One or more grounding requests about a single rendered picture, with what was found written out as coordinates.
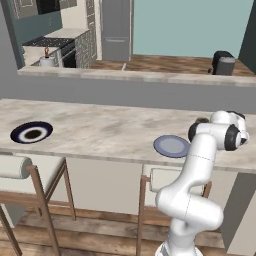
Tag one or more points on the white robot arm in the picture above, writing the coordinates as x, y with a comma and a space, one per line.
196, 173

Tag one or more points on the grey-blue plate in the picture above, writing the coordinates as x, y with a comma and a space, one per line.
170, 146

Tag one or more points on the dark blue white-ringed plate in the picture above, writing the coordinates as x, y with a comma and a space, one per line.
31, 134

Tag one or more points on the small white object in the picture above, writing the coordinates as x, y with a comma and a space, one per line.
124, 67

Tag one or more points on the white cushioned wooden stool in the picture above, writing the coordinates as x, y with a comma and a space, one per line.
142, 200
13, 166

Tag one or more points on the grey patterned base cupboards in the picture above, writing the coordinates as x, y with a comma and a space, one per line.
85, 48

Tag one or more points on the grey fridge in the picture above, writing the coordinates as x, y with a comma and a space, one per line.
116, 30

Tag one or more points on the black and grey coffee machine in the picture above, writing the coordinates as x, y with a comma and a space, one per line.
224, 63

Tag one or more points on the black stove with oven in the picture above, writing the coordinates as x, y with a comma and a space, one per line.
50, 42

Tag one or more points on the black microwave oven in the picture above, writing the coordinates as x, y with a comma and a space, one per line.
48, 6

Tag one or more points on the grey wall cupboards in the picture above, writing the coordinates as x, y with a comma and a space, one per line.
25, 6

